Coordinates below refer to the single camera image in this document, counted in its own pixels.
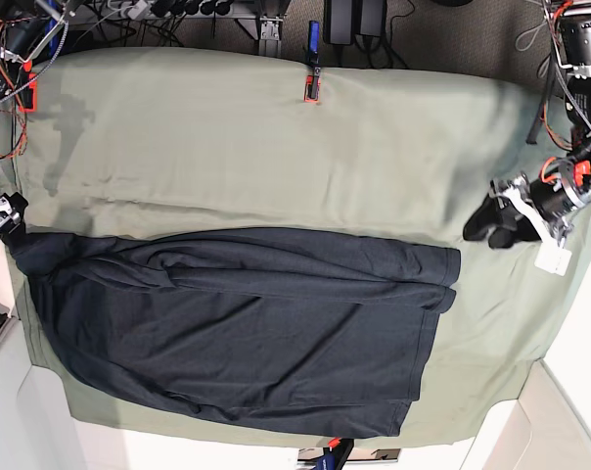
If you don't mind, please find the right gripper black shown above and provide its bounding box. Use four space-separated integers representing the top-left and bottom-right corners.
0 194 28 234

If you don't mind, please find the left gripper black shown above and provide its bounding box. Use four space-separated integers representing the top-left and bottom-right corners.
462 168 591 249

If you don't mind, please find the dark navy T-shirt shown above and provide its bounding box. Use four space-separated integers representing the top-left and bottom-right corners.
5 227 462 439

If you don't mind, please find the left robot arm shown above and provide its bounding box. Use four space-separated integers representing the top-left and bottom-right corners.
463 1 591 249

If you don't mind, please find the left red clamp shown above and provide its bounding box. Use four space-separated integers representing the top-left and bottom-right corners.
18 61 37 114

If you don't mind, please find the green table cloth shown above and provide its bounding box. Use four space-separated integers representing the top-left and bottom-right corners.
0 48 591 447

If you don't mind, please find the white power strip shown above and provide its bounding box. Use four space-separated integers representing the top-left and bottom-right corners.
94 1 261 21

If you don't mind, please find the top red black clamp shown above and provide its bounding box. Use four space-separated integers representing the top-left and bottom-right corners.
304 21 321 103

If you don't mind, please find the red black clamp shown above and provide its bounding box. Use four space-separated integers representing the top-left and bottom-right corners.
304 21 321 103
313 438 354 470

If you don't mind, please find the bottom red black clamp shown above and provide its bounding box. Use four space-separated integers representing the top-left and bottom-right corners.
313 438 354 470

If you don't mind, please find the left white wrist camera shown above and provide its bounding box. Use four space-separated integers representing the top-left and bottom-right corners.
534 243 571 276

